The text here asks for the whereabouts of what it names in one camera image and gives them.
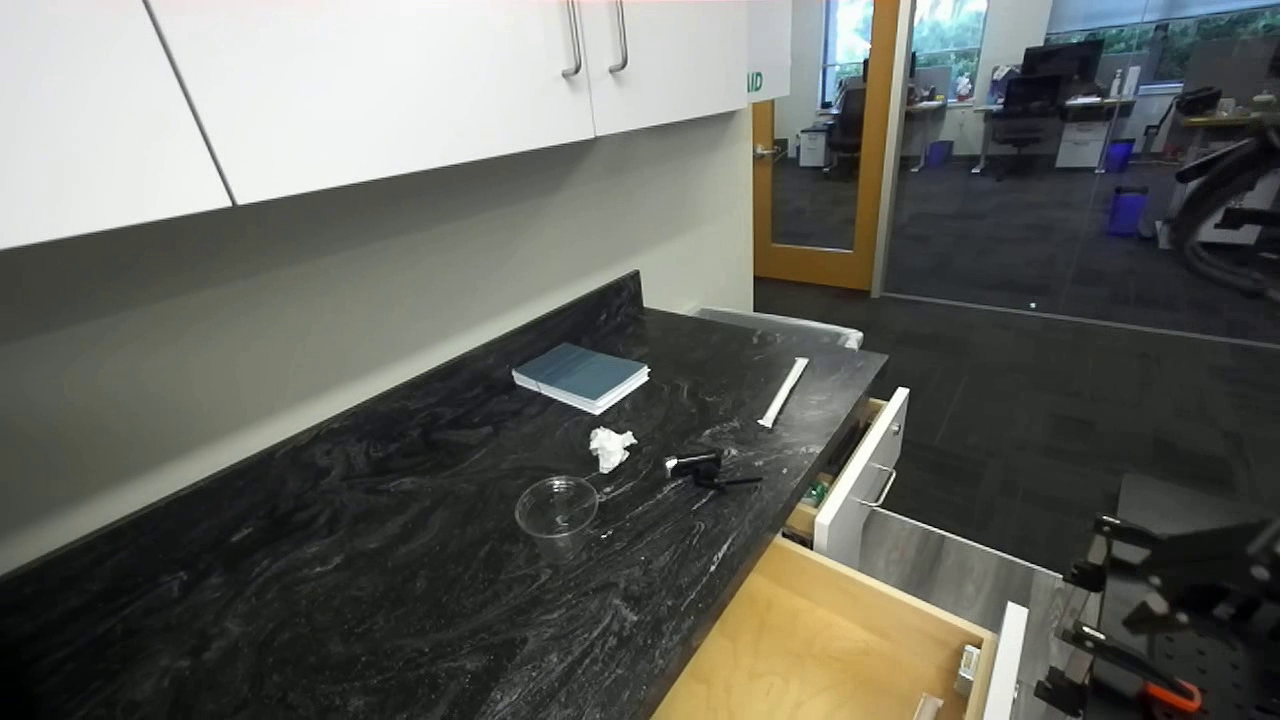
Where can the white drawer with lock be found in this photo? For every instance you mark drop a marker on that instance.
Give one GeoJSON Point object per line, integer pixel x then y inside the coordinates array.
{"type": "Point", "coordinates": [860, 482]}

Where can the white drawer, empty wood interior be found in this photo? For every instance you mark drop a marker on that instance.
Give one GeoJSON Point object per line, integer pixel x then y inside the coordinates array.
{"type": "Point", "coordinates": [802, 652]}

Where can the blue book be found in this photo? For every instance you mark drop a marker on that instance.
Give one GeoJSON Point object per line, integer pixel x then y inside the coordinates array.
{"type": "Point", "coordinates": [583, 379]}

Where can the crumpled white paper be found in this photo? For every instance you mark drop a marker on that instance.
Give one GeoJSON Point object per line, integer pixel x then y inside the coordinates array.
{"type": "Point", "coordinates": [611, 448]}

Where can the small black object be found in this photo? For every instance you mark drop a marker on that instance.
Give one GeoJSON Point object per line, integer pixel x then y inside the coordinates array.
{"type": "Point", "coordinates": [702, 467]}

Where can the white stick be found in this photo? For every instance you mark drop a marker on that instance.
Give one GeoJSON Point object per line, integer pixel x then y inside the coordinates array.
{"type": "Point", "coordinates": [785, 390]}

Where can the clear glass dish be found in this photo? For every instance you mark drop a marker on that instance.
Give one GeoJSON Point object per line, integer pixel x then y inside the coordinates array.
{"type": "Point", "coordinates": [559, 510]}

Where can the white upper cabinet door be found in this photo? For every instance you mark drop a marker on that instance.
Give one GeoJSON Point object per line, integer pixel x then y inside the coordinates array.
{"type": "Point", "coordinates": [385, 81]}
{"type": "Point", "coordinates": [93, 105]}
{"type": "Point", "coordinates": [681, 53]}

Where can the wooden glass door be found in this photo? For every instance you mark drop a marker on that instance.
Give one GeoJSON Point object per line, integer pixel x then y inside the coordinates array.
{"type": "Point", "coordinates": [872, 144]}

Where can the blue bin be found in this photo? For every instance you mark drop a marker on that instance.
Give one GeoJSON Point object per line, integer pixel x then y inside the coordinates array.
{"type": "Point", "coordinates": [1119, 155]}
{"type": "Point", "coordinates": [938, 155]}
{"type": "Point", "coordinates": [1131, 212]}

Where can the black office chair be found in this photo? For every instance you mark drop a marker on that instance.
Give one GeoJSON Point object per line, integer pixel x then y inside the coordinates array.
{"type": "Point", "coordinates": [1041, 102]}

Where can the black exercise machine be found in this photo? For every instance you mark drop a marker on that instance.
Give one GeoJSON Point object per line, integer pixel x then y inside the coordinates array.
{"type": "Point", "coordinates": [1222, 212]}

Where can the dark grey mounting platform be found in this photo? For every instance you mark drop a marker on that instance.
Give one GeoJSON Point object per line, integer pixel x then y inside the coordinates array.
{"type": "Point", "coordinates": [1200, 641]}

